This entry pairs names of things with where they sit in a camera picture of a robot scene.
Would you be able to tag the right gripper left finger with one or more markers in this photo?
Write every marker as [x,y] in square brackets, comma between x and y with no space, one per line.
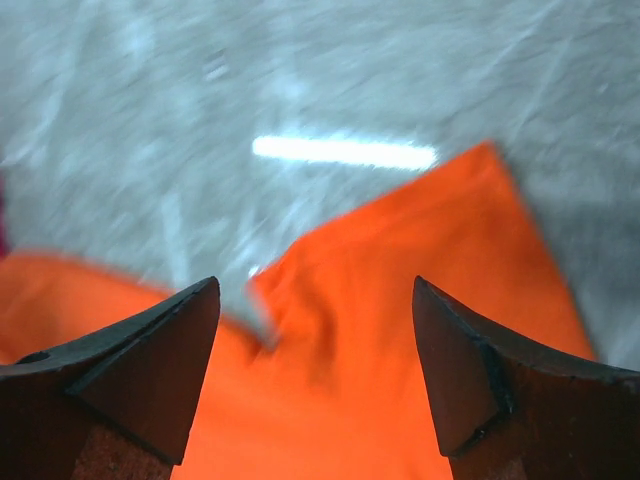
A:
[118,403]

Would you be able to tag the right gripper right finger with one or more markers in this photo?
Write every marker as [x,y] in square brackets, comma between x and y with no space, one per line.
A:
[507,407]

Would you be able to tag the orange t shirt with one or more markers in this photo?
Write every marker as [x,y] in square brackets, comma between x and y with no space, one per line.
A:
[342,395]

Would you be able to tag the folded magenta t shirt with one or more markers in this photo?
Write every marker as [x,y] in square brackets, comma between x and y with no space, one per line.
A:
[3,235]

